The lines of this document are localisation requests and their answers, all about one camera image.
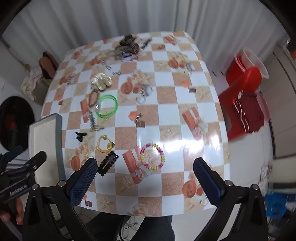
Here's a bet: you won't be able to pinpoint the black star hair clip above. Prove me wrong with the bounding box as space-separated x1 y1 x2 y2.
88 111 104 132

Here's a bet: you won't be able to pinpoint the black rectangular snap hair clip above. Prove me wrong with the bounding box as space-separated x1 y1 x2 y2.
97 152 119 177

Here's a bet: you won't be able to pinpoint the green plastic bangle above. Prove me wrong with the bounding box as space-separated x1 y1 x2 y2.
96 95 119 119

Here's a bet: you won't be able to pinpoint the cream satin scrunchie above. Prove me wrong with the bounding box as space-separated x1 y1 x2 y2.
90 73 112 91

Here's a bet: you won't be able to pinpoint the checkered printed tablecloth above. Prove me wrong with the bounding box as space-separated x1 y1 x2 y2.
41 31 230 217

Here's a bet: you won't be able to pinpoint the white washing machine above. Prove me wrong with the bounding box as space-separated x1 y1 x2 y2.
0 76 41 163

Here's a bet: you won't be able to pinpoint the pile of mixed jewelry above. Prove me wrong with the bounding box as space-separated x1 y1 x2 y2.
97 34 153 61

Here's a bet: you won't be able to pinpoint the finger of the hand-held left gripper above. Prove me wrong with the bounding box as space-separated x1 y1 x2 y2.
0 151 47 183
0 146 23 166

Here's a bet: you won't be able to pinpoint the white box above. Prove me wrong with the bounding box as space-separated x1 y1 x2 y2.
261 156 296 186

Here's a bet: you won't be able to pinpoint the white rectangular tray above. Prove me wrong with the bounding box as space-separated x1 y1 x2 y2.
28 113 68 205

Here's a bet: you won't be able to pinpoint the red plastic stool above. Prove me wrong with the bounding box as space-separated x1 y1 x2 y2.
218 67 263 141

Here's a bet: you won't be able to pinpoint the dark red cloth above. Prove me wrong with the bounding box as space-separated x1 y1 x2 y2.
236 91 265 134

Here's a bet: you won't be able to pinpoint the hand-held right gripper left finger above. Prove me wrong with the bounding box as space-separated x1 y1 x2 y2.
22 158 99 241

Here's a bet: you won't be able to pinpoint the pink yellow bead bracelet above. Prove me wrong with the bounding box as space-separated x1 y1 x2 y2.
140 143 166 171

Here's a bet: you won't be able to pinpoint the red plastic bucket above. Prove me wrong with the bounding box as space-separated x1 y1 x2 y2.
225 56 250 87

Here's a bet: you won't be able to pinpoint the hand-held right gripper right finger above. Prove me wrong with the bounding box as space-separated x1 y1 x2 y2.
193 158 275 241

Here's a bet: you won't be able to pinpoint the purple bracelet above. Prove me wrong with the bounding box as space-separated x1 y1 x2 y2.
121 52 137 62

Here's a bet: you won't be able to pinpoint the pink plastic basin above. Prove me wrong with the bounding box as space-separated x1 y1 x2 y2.
256 92 271 122

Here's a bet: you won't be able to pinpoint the brown bead bracelet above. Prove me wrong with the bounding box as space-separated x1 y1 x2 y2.
87 91 100 109

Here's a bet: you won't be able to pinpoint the blue plastic crate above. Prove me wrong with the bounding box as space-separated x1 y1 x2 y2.
265 192 296 219

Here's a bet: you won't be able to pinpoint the pile of pale cloth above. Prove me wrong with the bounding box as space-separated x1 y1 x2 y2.
21 66 48 102

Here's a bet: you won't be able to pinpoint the yellow cord bracelet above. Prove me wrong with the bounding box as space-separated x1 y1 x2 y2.
95 135 115 153

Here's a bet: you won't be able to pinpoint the red and white buckets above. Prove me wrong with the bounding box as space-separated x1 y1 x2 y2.
242 47 269 80

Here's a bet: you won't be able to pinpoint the brown rounded object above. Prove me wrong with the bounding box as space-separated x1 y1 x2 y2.
39 51 59 80

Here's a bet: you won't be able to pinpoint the person's left hand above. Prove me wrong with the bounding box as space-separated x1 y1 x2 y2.
0 198 24 226

